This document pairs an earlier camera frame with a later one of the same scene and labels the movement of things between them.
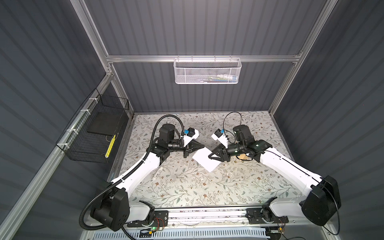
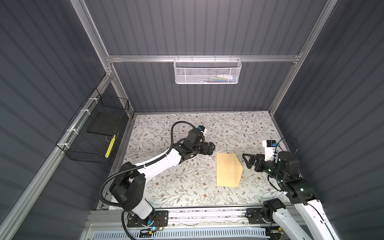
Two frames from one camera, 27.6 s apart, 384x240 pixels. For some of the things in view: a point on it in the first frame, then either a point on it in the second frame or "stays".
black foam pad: x=106 y=123 stays
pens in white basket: x=220 y=78 stays
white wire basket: x=207 y=70 stays
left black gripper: x=188 y=149 to x=210 y=148
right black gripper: x=221 y=151 to x=259 y=158
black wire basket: x=89 y=136 stays
